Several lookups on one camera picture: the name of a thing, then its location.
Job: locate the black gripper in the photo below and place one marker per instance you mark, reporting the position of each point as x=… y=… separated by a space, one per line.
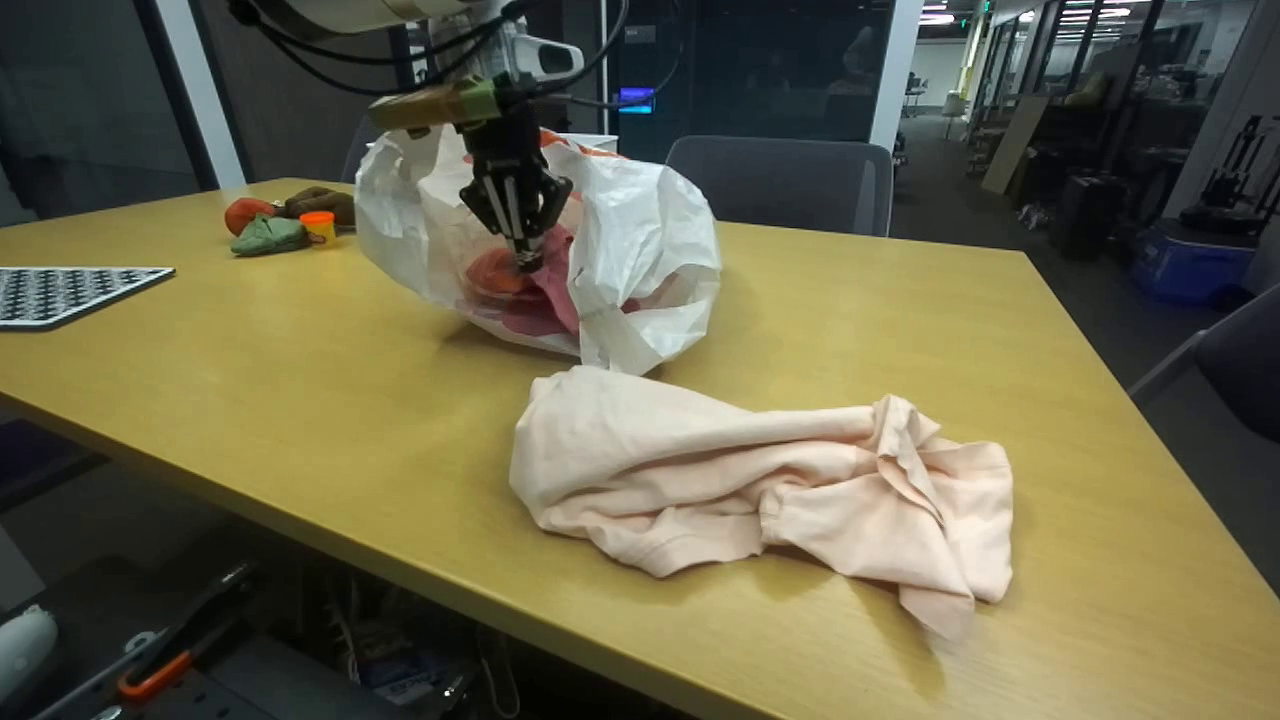
x=512 y=132

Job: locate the hot pink clothing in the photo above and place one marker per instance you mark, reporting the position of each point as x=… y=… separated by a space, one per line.
x=527 y=295

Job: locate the white plastic carrier bag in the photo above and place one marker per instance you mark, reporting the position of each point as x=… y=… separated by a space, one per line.
x=640 y=254

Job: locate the peach pink clothing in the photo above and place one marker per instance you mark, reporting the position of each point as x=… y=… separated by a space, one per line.
x=747 y=481

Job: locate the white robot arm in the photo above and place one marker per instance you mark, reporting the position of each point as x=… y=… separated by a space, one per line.
x=375 y=20

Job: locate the brown plush toy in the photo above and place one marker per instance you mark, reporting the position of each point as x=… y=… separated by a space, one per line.
x=320 y=200

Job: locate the small orange plush toy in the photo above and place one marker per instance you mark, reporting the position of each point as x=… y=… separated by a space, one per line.
x=317 y=224

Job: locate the white pillar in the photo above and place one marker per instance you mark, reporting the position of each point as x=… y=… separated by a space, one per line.
x=898 y=73
x=202 y=94

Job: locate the wooden board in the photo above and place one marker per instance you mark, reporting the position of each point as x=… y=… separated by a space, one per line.
x=1019 y=146

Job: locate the orange black bar clamp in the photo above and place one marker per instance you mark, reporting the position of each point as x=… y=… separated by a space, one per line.
x=180 y=654

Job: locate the blue storage bin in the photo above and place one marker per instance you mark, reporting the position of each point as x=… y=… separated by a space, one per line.
x=1185 y=265

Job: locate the dark office chair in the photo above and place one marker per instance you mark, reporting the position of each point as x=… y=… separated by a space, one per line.
x=1235 y=360

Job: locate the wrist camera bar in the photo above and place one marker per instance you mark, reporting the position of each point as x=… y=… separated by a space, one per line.
x=427 y=104

